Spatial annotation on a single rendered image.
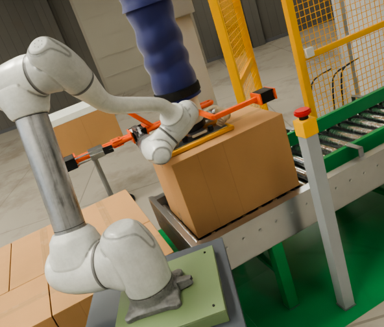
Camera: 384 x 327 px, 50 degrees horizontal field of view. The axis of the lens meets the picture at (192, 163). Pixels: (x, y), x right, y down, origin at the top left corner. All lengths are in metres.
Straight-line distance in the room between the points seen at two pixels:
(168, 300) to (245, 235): 0.73
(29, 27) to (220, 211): 8.91
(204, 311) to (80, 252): 0.41
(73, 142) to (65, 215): 2.32
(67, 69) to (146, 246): 0.56
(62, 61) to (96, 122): 2.39
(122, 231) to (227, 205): 0.87
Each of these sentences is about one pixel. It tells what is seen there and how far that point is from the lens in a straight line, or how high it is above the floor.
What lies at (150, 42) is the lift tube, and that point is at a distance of 1.86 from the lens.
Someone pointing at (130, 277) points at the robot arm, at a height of 0.92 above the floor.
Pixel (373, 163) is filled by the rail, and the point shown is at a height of 0.55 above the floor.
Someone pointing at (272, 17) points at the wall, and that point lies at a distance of 10.35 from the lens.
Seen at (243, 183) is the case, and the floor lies 0.71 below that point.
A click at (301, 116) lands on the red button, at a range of 1.69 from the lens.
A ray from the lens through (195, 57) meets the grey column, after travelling 3.02.
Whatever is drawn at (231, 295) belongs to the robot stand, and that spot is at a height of 0.75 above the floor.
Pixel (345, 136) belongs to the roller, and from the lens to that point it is 2.64.
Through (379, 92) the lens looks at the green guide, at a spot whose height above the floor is 0.62.
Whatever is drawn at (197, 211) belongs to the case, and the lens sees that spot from 1.91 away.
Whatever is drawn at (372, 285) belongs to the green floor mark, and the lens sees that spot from 2.34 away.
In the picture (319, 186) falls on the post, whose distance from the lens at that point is 1.81.
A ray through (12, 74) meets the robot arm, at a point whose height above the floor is 1.54.
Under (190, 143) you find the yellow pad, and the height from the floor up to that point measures 0.97.
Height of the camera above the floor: 1.58
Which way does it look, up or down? 21 degrees down
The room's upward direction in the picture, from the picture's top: 19 degrees counter-clockwise
